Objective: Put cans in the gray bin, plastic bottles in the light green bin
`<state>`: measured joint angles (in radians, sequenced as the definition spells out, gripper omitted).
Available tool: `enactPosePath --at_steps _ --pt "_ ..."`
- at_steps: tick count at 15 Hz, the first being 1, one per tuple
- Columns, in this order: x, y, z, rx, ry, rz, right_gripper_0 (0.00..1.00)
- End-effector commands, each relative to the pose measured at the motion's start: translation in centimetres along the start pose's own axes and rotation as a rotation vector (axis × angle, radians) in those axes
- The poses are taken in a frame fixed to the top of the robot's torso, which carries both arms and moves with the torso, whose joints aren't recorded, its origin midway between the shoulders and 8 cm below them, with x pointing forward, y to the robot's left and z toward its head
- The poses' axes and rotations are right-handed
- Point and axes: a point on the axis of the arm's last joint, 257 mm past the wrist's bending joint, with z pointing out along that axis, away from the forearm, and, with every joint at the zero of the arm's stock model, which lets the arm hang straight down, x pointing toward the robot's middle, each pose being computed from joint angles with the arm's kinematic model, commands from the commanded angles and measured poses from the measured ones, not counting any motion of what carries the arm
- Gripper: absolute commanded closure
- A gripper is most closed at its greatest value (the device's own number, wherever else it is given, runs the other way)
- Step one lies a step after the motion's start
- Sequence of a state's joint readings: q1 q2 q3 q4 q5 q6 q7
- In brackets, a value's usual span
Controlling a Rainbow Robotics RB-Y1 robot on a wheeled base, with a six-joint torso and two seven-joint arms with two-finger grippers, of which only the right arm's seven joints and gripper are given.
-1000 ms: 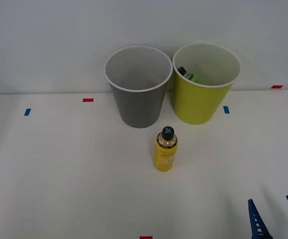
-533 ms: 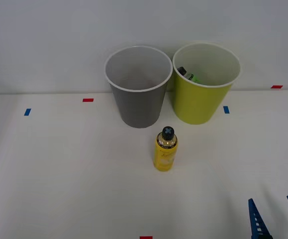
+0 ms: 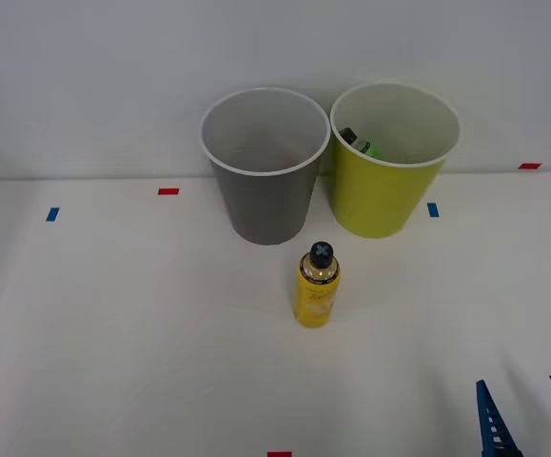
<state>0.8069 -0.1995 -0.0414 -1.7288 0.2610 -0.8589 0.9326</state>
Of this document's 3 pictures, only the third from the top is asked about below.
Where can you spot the yellow bottle with black cap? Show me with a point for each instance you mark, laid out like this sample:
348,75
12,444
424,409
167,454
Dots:
315,295

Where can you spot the yellow-green plastic waste bin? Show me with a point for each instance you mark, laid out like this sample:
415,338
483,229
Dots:
379,195

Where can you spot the green label bottle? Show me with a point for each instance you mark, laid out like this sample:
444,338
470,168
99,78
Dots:
363,144

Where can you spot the grey plastic waste bin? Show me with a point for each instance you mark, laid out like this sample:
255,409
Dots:
268,204

